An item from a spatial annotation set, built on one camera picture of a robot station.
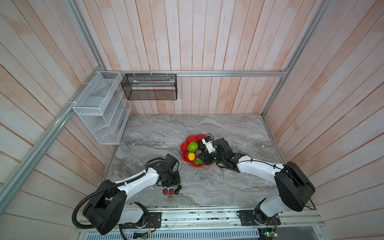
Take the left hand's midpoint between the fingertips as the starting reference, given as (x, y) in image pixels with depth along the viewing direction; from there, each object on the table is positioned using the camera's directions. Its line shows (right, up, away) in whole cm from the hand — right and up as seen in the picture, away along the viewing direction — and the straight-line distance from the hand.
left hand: (178, 185), depth 83 cm
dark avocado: (+14, +21, +12) cm, 28 cm away
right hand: (+12, +17, +3) cm, 21 cm away
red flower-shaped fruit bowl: (+4, +18, +13) cm, 22 cm away
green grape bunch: (+12, +12, +7) cm, 18 cm away
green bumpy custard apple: (+8, +21, +11) cm, 25 cm away
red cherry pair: (-7, -3, -2) cm, 8 cm away
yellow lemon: (+8, +15, +9) cm, 19 cm away
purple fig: (+12, +17, +9) cm, 23 cm away
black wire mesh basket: (-23, +64, +27) cm, 73 cm away
